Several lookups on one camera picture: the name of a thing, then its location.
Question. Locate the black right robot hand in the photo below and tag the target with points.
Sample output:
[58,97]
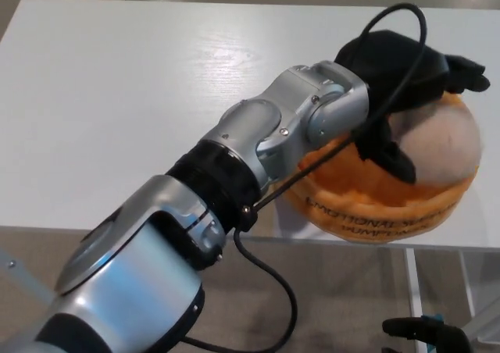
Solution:
[426,333]

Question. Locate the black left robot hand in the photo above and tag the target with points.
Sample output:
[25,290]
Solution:
[386,68]

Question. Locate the pink round plush toy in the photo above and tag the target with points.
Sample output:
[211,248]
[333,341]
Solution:
[441,142]

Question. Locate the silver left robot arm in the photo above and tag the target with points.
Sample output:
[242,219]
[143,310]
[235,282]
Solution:
[164,228]

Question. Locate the orange plush round plate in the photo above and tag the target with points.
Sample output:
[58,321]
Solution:
[363,208]

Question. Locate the white table leg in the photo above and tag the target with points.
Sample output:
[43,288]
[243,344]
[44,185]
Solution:
[414,290]
[468,290]

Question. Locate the light blue metal frame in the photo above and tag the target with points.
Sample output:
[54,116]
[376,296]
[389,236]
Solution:
[19,275]

